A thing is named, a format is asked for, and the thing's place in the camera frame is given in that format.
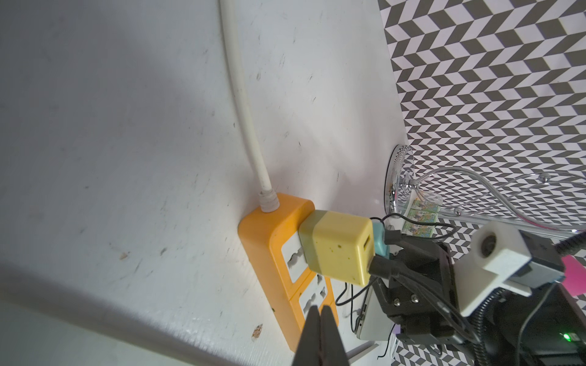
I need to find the yellow charger adapter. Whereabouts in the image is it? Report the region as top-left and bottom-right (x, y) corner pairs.
(298, 210), (375, 287)

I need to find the orange power strip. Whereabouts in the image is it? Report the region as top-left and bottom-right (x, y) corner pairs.
(238, 194), (339, 352)

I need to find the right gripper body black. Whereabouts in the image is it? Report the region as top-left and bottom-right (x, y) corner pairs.
(375, 239), (476, 352)

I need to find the white cord of orange strip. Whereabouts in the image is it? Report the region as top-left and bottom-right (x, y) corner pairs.
(218, 0), (281, 214)

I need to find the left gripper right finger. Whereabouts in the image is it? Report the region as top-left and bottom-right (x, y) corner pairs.
(319, 306), (350, 366)

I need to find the teal charger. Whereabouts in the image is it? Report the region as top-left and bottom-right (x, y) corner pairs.
(372, 219), (389, 258)

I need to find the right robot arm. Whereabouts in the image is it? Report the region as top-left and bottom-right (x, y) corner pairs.
(369, 231), (585, 365)

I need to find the pink wine glass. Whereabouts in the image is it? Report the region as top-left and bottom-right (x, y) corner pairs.
(562, 256), (586, 297)

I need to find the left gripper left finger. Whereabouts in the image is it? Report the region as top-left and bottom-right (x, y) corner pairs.
(291, 306), (321, 366)

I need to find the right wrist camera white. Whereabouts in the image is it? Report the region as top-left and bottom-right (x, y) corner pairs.
(452, 221), (567, 319)

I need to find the metal glass rack stand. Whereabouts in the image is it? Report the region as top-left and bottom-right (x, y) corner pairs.
(384, 144), (585, 233)

